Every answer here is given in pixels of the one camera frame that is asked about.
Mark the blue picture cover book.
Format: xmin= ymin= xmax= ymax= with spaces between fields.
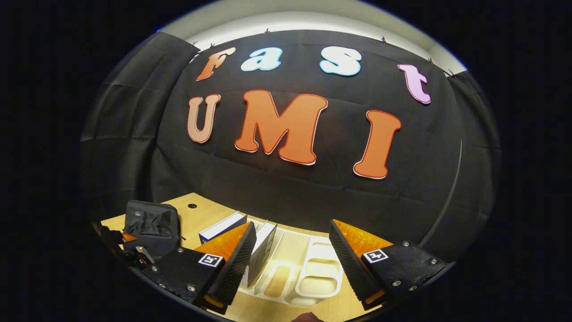
xmin=199 ymin=211 xmax=248 ymax=245

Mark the black schoolbag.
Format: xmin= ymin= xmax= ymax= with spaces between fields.
xmin=123 ymin=200 xmax=183 ymax=261

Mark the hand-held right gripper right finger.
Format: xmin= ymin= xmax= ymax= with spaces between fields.
xmin=328 ymin=219 xmax=456 ymax=311

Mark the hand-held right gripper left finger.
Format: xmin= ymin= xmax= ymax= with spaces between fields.
xmin=134 ymin=221 xmax=257 ymax=314

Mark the white bookshelf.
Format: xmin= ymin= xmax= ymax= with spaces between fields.
xmin=237 ymin=219 xmax=345 ymax=306

